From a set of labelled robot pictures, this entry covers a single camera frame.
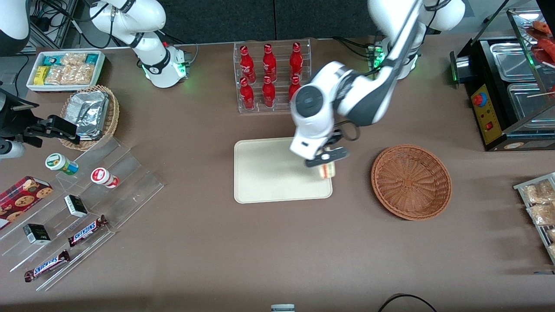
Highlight black glass food warmer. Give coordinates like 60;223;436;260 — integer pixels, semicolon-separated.
449;0;555;152

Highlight small black carton box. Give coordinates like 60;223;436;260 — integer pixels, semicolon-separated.
64;195;89;218
23;223;52;246

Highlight clear cracker bag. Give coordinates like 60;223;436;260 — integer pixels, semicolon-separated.
45;52;95;86

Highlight white plastic snack tub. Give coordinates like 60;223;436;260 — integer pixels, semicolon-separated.
26;50;106;93

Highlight cream rectangular plastic tray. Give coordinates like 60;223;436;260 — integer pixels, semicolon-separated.
234;137;333;204

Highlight grey snack tray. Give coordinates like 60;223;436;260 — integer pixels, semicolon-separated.
513;172;555;265

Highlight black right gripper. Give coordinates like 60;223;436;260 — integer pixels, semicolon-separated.
0;88;82;146

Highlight black cable loop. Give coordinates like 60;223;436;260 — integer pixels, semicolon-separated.
378;293;437;312

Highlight red chocolate chip cookie box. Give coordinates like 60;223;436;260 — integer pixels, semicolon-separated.
0;175;54;231

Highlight black arm base cables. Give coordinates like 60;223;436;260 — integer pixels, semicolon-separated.
333;36;382;58

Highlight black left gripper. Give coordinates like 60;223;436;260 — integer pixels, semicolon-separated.
304;130;350;168

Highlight sandwich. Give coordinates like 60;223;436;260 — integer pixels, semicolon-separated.
318;152;339;179

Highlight brown round wicker basket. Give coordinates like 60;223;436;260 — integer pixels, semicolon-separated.
371;144;453;221

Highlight silver foil wrapped packs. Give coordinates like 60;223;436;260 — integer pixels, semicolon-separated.
67;91;109;140

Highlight red strawberry lidded cup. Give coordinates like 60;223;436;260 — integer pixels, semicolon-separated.
90;167;120;189

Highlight black cable bundle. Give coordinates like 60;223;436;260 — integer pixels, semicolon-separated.
27;0;110;49

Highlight green sunflower lidded cup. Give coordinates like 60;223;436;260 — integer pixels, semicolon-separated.
45;153;80;176

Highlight red cola bottle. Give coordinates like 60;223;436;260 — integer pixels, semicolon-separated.
289;42;304;81
239;45;257;84
239;77;256;111
261;76;277;108
288;76;302;103
262;43;278;82

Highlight light wicker basket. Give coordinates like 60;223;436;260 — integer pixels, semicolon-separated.
60;85;120;152

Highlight clear acrylic stepped display shelf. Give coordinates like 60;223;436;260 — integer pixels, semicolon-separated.
0;136;165;292

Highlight steel food pan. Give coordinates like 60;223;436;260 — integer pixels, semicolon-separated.
507;82;555;131
490;42;538;82

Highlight clear acrylic bottle rack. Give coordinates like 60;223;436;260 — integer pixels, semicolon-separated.
233;39;312;114

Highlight clear bag of crackers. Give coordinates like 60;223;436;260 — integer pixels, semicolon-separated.
526;202;555;226
522;179;555;205

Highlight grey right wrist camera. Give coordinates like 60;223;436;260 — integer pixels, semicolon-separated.
0;140;27;159

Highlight Snickers chocolate bar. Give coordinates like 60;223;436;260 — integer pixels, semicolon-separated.
24;250;71;283
68;215;109;248

